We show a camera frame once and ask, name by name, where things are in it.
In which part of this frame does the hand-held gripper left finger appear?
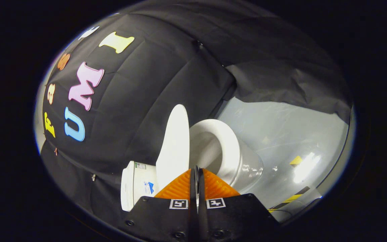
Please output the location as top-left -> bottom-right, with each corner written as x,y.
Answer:
118,166 -> 198,242

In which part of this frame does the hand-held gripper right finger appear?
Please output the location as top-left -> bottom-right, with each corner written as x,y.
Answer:
197,166 -> 280,242

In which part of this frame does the white toilet tank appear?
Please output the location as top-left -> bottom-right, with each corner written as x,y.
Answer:
121,161 -> 161,212

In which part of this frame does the white toilet seat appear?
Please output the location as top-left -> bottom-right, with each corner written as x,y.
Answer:
189,119 -> 242,186

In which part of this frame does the black yellow striped floor tape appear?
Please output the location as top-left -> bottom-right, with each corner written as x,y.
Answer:
268,186 -> 320,213

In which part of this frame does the black backdrop cloth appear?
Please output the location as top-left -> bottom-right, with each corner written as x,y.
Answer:
41,0 -> 352,220

